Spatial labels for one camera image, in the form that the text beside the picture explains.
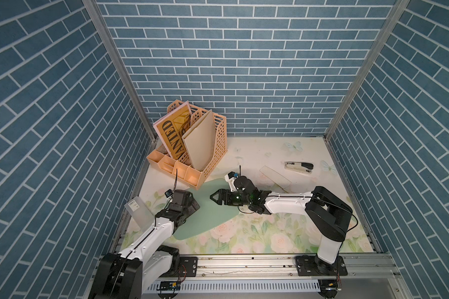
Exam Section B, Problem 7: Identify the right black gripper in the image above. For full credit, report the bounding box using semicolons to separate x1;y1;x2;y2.
210;188;252;207

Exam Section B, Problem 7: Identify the green cutting board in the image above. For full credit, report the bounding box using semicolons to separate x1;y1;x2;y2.
173;178;239;240

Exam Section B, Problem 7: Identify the white cleaver knife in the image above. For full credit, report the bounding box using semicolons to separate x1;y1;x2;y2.
260;166;291;189

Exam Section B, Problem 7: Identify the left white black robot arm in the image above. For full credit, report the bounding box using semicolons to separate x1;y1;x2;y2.
88;189;200;299

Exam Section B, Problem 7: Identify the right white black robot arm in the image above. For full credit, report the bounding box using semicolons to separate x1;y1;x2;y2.
210;173;353;265

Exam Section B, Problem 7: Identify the left circuit board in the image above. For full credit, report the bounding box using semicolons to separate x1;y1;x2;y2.
157;281;182;293

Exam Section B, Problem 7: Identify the circuit board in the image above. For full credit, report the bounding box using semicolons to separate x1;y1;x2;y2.
318;280;339;299
157;281;182;293

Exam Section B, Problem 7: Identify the right circuit board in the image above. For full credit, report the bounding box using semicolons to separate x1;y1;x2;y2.
318;280;339;299

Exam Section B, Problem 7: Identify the clear plastic labelled box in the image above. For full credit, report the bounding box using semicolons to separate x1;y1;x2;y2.
125;196;155;231

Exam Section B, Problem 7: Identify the beige folder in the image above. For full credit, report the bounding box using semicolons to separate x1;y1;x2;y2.
183;110;216;171

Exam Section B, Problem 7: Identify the floral table mat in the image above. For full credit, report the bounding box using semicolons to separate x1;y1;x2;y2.
119;136;375;255

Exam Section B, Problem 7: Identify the peach plastic file organizer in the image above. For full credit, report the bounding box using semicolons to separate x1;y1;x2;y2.
147;100;227;189

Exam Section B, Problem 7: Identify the yellow wanted poster book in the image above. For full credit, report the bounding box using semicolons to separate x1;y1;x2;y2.
153;102;192;160

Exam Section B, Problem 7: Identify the black grey stapler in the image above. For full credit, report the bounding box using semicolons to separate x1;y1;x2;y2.
284;161;314;174

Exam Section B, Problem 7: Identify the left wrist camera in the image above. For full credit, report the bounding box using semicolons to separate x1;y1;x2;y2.
165;189;173;198

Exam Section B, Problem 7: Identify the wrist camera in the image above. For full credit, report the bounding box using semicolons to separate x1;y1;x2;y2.
224;171;239;192
165;189;173;198

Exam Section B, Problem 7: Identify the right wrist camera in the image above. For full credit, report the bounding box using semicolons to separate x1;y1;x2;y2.
224;171;239;192

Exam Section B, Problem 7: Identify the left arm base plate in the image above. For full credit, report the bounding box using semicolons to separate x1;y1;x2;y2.
161;256;198;278

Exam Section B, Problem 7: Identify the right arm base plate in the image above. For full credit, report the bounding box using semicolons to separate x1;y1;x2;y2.
295;255;348;277

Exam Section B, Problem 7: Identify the aluminium front rail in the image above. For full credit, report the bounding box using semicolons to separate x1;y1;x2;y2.
181;253;400;281

